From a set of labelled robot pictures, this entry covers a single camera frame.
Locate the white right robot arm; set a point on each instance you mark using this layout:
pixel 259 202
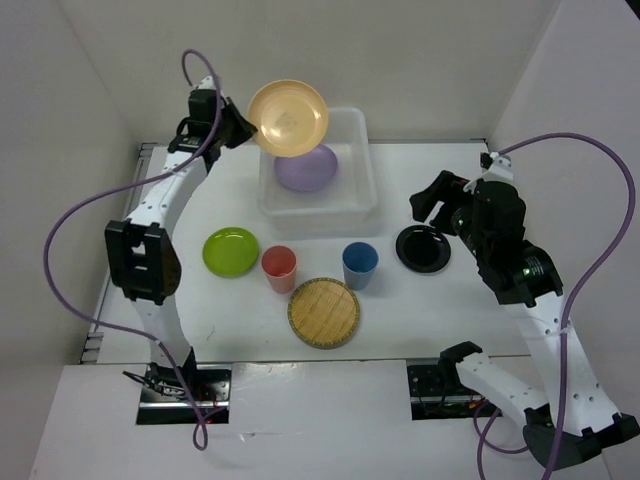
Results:
pixel 571 419

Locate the blue plastic cup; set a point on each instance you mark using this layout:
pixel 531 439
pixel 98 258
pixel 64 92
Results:
pixel 359 260

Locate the translucent white plastic bin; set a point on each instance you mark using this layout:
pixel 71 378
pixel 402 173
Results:
pixel 345 203

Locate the round bamboo woven tray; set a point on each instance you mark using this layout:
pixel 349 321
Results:
pixel 324 313

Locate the red plastic cup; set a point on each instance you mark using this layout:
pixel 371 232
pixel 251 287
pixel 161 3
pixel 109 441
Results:
pixel 279 264

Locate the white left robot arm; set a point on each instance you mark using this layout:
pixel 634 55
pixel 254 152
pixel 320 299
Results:
pixel 143 262

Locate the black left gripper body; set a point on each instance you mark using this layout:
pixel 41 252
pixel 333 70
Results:
pixel 218 128

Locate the purple plastic plate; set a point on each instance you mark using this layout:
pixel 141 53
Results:
pixel 309 172

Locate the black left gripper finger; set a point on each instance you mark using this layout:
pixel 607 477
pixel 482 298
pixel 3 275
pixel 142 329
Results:
pixel 235 134
pixel 239 124

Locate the black glossy plate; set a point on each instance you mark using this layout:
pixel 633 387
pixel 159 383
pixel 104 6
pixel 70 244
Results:
pixel 422 249

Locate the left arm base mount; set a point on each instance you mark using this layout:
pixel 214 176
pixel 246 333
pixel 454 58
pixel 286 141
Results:
pixel 163 400

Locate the orange plastic plate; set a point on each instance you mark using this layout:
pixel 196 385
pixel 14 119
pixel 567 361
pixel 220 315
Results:
pixel 290 116

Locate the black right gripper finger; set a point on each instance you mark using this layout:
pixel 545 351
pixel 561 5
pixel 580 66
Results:
pixel 423 203
pixel 448 182

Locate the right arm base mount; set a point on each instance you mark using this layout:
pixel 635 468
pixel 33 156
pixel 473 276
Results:
pixel 432 399

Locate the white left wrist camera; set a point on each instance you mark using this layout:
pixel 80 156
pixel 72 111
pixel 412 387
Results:
pixel 210 83

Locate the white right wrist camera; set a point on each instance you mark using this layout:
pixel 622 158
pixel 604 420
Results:
pixel 496 167

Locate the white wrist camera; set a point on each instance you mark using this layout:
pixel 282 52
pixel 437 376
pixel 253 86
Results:
pixel 496 167
pixel 210 83

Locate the green plastic plate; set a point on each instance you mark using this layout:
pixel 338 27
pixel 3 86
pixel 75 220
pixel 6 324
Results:
pixel 230 251

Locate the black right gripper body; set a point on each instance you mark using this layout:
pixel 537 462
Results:
pixel 462 225

